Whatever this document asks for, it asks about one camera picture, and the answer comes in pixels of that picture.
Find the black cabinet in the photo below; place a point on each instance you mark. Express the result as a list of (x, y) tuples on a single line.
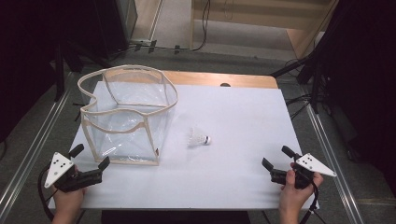
[(112, 28)]

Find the white shuttlecock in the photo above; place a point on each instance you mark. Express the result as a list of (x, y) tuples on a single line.
[(197, 138)]

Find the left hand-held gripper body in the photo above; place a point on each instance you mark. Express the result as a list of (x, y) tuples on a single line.
[(59, 169)]

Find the black metal stand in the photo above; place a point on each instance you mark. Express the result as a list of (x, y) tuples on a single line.
[(315, 87), (59, 74)]

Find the clear storage bag beige trim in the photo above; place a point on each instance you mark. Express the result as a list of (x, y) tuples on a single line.
[(124, 146)]

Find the white table cover sheet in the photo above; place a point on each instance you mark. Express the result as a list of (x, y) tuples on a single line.
[(236, 124)]

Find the light wooden shelf unit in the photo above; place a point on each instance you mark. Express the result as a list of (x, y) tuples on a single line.
[(249, 17)]

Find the dark curtain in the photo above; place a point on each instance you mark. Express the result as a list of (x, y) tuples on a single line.
[(25, 62), (367, 77)]

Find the person's left hand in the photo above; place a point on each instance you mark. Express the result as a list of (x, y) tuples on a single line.
[(67, 200)]

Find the person's right hand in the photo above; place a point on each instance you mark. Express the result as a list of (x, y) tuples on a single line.
[(292, 196)]

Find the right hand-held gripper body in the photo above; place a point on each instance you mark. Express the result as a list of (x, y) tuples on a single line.
[(308, 164)]

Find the metal floor rail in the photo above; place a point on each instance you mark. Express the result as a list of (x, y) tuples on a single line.
[(330, 158), (31, 152)]

